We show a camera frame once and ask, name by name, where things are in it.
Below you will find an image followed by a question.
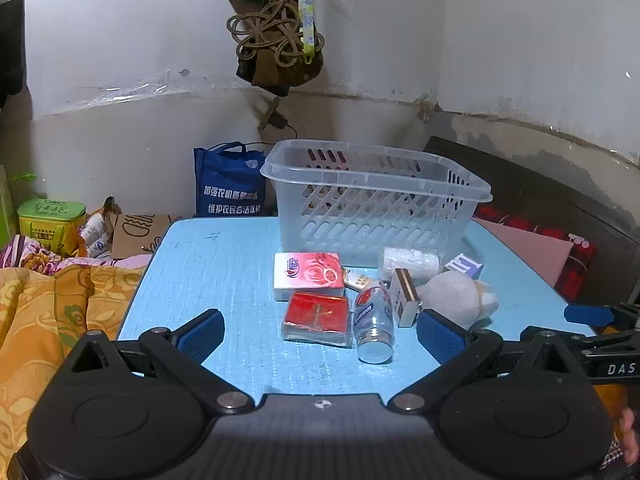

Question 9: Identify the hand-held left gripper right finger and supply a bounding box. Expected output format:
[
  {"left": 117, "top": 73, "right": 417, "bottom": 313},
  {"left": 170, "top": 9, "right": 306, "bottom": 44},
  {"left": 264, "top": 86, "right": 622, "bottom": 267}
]
[{"left": 387, "top": 309, "right": 583, "bottom": 413}]

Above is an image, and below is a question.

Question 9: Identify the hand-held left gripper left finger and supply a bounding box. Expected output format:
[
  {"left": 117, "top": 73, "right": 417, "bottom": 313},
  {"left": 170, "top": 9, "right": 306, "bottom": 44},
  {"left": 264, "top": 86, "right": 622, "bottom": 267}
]
[{"left": 60, "top": 308, "right": 253, "bottom": 416}]

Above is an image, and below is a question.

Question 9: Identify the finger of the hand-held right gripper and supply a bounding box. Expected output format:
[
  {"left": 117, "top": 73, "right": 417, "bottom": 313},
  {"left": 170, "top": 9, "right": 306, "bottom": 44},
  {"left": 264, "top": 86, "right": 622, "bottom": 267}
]
[{"left": 564, "top": 301, "right": 640, "bottom": 333}]

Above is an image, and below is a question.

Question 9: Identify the white plush toy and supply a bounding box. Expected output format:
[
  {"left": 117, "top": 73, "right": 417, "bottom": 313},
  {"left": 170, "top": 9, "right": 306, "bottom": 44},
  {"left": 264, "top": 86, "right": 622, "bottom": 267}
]
[{"left": 416, "top": 271, "right": 500, "bottom": 331}]

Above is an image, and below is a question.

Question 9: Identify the small brown and white box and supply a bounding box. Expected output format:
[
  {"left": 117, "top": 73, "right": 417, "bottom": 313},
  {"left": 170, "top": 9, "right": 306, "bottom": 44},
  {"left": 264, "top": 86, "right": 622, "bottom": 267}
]
[{"left": 389, "top": 268, "right": 423, "bottom": 327}]

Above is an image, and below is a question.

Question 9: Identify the clear bottle with blue label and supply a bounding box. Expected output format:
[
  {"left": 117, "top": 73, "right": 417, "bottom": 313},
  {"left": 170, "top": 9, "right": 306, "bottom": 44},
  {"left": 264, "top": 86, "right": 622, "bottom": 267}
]
[{"left": 352, "top": 280, "right": 395, "bottom": 364}]

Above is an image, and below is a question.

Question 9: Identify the small blue and white box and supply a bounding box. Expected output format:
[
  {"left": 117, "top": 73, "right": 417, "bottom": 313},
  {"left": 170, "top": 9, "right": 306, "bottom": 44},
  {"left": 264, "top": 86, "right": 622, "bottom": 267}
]
[{"left": 444, "top": 253, "right": 485, "bottom": 281}]

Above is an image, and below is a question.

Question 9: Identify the white roll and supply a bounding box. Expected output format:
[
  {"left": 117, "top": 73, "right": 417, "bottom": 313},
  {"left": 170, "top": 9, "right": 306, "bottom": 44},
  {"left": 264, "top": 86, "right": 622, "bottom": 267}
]
[{"left": 377, "top": 246, "right": 441, "bottom": 283}]

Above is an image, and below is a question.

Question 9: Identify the red packet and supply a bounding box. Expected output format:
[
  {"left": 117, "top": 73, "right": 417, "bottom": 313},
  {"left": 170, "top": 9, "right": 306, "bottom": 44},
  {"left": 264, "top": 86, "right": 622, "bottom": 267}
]
[{"left": 281, "top": 292, "right": 353, "bottom": 348}]

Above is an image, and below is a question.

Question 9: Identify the red white card box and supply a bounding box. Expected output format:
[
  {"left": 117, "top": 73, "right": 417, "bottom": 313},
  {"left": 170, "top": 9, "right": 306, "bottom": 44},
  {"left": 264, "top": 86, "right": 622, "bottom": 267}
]
[{"left": 273, "top": 252, "right": 347, "bottom": 302}]

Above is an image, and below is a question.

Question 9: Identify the clear plastic basket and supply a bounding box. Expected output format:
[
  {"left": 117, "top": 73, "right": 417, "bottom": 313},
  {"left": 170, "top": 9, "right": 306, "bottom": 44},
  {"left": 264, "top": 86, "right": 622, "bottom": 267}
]
[{"left": 260, "top": 139, "right": 493, "bottom": 268}]

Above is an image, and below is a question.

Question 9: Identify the person's right hand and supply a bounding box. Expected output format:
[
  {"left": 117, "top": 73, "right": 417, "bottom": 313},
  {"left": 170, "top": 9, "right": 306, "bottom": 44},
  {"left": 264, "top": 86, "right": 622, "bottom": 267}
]
[{"left": 619, "top": 405, "right": 640, "bottom": 463}]

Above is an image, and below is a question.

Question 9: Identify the red patterned cloth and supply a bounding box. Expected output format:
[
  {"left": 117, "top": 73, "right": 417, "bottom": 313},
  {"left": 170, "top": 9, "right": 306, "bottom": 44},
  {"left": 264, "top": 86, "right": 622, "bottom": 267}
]
[{"left": 472, "top": 205, "right": 598, "bottom": 306}]

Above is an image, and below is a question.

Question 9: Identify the pink board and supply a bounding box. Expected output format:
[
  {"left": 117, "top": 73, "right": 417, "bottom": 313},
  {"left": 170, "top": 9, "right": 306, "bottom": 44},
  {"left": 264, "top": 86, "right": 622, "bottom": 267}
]
[{"left": 472, "top": 217, "right": 573, "bottom": 288}]

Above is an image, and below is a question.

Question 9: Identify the small white tube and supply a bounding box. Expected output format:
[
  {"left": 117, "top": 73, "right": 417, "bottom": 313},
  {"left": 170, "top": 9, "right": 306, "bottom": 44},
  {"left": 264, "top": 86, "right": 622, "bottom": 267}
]
[{"left": 345, "top": 269, "right": 376, "bottom": 291}]

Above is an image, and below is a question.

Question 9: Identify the brown cardboard bag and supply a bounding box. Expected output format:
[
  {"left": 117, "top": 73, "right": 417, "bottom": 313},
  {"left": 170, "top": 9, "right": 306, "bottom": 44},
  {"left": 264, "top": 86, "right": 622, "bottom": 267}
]
[{"left": 102, "top": 197, "right": 181, "bottom": 261}]

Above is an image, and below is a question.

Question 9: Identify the dark wooden headboard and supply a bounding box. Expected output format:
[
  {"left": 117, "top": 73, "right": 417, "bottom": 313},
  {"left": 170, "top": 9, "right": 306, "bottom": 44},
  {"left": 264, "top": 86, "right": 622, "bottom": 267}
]
[{"left": 424, "top": 136, "right": 640, "bottom": 311}]

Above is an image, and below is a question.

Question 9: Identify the white snack packet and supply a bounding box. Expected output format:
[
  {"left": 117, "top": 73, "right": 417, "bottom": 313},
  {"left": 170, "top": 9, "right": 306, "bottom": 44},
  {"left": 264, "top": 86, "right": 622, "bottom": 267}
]
[
  {"left": 86, "top": 237, "right": 113, "bottom": 260},
  {"left": 80, "top": 212, "right": 108, "bottom": 241}
]

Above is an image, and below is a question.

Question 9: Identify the blue tote bag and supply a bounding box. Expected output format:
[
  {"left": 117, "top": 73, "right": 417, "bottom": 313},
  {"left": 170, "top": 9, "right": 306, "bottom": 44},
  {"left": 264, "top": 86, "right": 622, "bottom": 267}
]
[{"left": 193, "top": 141, "right": 268, "bottom": 218}]

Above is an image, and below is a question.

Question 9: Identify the yellow patterned blanket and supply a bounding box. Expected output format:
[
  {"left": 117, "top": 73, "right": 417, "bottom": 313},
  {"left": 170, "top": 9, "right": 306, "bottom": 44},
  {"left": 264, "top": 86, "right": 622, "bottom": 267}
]
[{"left": 0, "top": 262, "right": 151, "bottom": 461}]

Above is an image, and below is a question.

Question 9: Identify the pink floral sheet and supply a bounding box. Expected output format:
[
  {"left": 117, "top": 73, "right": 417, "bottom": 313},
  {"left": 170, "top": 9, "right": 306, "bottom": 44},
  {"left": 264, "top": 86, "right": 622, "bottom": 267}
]
[{"left": 0, "top": 235, "right": 153, "bottom": 276}]

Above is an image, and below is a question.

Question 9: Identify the green box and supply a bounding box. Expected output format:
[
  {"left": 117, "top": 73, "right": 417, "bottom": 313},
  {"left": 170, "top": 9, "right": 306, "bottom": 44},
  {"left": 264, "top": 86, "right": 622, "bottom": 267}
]
[{"left": 17, "top": 198, "right": 87, "bottom": 256}]

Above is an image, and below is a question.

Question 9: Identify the dark olive hanging bag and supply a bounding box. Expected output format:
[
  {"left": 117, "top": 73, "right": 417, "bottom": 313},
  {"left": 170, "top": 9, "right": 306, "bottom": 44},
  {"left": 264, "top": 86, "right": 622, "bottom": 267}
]
[{"left": 236, "top": 0, "right": 325, "bottom": 96}]

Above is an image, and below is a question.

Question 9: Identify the dark cloth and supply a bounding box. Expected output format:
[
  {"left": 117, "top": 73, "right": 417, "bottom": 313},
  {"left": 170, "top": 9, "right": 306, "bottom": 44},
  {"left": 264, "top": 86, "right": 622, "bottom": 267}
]
[{"left": 0, "top": 0, "right": 26, "bottom": 111}]

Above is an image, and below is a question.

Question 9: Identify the coiled tan rope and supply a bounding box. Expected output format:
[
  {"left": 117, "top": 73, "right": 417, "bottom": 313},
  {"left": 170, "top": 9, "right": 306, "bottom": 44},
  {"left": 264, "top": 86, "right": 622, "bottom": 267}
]
[{"left": 226, "top": 2, "right": 311, "bottom": 68}]

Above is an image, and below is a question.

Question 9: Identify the green lanyard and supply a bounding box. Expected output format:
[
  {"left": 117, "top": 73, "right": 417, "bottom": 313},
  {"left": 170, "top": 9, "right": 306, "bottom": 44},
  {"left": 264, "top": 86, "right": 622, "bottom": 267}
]
[{"left": 298, "top": 0, "right": 318, "bottom": 61}]

